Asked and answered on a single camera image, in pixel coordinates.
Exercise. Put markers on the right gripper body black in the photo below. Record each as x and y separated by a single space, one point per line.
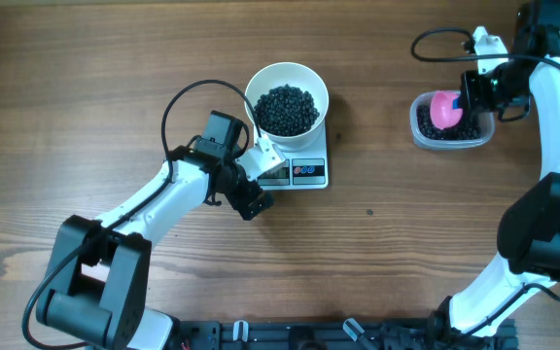
494 89

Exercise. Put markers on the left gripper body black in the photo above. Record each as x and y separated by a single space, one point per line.
239 192

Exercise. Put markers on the pink scoop with blue handle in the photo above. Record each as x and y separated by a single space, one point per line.
445 109

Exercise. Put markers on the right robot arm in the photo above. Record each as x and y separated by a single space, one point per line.
528 259

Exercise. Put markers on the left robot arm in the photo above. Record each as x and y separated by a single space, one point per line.
96 283

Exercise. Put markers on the white digital kitchen scale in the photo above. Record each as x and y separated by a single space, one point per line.
306 164

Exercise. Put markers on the black beans in bowl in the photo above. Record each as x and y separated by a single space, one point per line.
286 111

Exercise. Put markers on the clear plastic container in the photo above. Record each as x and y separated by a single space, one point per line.
486 123

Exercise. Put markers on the black beans in container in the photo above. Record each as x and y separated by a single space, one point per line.
465 130

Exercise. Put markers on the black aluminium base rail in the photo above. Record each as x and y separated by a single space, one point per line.
391 334

